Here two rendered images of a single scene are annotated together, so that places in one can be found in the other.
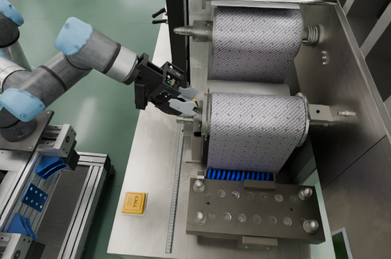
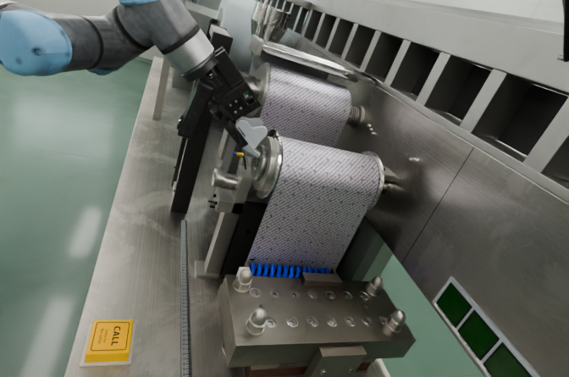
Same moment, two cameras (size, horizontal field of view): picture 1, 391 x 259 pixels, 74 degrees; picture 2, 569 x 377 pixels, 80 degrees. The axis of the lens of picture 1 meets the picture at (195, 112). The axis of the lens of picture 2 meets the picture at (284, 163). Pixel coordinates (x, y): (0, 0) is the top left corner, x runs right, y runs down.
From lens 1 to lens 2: 0.42 m
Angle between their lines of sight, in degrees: 38
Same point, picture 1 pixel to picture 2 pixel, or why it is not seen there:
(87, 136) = not seen: outside the picture
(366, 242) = (489, 267)
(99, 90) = not seen: outside the picture
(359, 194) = (460, 224)
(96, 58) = (174, 20)
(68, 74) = (111, 40)
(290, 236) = (378, 338)
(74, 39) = not seen: outside the picture
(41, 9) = not seen: outside the picture
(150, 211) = (142, 354)
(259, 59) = (309, 124)
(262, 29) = (316, 90)
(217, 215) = (278, 320)
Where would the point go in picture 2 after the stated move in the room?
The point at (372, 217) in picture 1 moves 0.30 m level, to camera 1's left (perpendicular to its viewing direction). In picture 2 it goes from (487, 233) to (346, 223)
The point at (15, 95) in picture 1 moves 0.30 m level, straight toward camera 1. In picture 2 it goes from (36, 18) to (252, 121)
